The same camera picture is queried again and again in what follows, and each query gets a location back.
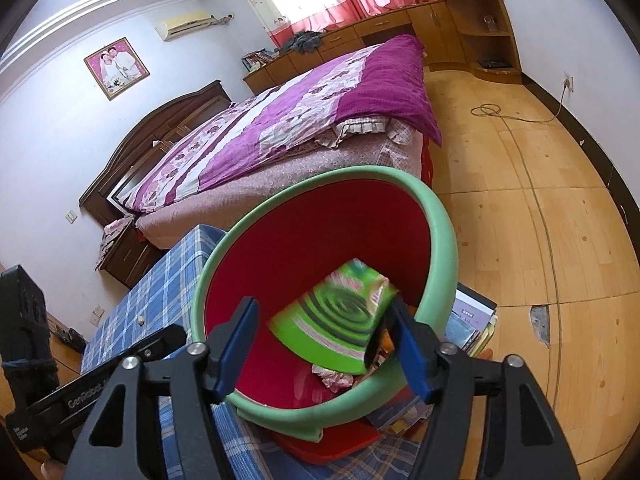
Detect long wooden cabinet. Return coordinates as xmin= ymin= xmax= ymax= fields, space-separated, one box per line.
xmin=242 ymin=0 xmax=524 ymax=97

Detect dark wooden headboard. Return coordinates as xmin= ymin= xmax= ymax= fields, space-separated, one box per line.
xmin=79 ymin=79 xmax=231 ymax=226

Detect grey clothes pile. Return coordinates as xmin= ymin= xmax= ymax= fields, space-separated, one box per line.
xmin=278 ymin=30 xmax=322 ymax=56

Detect red bin green rim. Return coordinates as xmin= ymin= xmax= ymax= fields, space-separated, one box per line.
xmin=191 ymin=166 xmax=459 ymax=442

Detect books on cabinet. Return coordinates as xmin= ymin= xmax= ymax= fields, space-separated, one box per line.
xmin=241 ymin=49 xmax=278 ymax=73

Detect white foam net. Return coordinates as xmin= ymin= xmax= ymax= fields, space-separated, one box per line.
xmin=311 ymin=364 xmax=355 ymax=393

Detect stack of books under bin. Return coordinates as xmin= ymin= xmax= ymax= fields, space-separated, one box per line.
xmin=367 ymin=283 xmax=498 ymax=436

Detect blue plaid tablecloth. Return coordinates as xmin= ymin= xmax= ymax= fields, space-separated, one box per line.
xmin=79 ymin=224 xmax=421 ymax=480

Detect person's left hand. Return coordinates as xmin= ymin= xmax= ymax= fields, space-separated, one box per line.
xmin=40 ymin=460 xmax=66 ymax=480

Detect clothes on nightstand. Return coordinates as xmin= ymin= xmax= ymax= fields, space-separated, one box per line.
xmin=96 ymin=214 xmax=136 ymax=269

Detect bed with purple quilt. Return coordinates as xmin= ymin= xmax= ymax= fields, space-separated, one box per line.
xmin=119 ymin=35 xmax=442 ymax=249

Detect green snack wrapper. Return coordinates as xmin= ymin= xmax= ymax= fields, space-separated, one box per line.
xmin=269 ymin=259 xmax=397 ymax=375

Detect framed wedding photo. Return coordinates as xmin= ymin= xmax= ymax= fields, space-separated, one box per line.
xmin=84 ymin=37 xmax=150 ymax=101

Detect black power strip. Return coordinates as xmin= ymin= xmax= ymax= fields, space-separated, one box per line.
xmin=50 ymin=325 xmax=87 ymax=354

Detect wall air conditioner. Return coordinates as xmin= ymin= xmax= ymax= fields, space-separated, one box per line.
xmin=155 ymin=12 xmax=214 ymax=41

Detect cable on floor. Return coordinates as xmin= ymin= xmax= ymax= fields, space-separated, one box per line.
xmin=470 ymin=79 xmax=573 ymax=124

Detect dark wooden nightstand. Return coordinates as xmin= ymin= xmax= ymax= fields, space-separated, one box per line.
xmin=96 ymin=222 xmax=166 ymax=289

